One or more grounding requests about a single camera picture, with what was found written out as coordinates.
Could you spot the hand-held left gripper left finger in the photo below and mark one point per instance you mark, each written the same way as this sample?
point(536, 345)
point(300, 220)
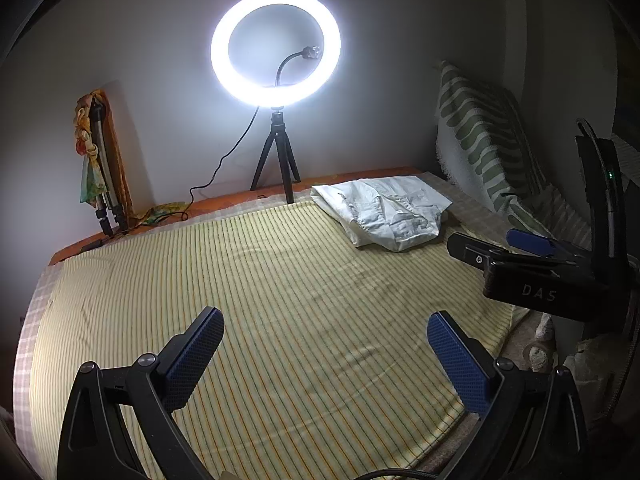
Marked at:
point(195, 360)

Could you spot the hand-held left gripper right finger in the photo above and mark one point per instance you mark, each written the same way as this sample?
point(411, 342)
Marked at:
point(457, 360)

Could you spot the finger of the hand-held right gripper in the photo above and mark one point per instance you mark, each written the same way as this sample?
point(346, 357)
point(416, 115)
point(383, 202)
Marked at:
point(527, 240)
point(467, 252)

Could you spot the white shirt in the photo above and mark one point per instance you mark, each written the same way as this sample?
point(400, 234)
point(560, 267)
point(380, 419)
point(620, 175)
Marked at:
point(390, 210)

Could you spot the person's right hand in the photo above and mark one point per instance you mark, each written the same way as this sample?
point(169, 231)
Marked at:
point(542, 342)

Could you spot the green striped white pillow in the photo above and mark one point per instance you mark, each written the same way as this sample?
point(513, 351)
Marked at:
point(475, 125)

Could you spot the yellow striped sheet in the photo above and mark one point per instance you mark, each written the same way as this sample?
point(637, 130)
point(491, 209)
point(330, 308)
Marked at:
point(300, 285)

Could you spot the yellow green patterned cloth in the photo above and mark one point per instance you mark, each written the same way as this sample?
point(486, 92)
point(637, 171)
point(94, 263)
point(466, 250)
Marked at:
point(160, 211)

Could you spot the orange bed sheet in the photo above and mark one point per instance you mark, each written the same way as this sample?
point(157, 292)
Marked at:
point(225, 202)

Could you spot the colourful scarf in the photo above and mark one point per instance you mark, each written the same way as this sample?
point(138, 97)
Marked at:
point(87, 180)

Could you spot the folded metal tripod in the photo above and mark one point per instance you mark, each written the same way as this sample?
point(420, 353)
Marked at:
point(102, 160)

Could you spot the black mini tripod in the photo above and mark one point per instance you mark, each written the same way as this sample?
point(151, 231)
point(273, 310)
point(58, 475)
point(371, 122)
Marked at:
point(276, 135)

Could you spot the black gooseneck phone holder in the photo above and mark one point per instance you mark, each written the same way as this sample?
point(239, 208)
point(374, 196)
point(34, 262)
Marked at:
point(287, 60)

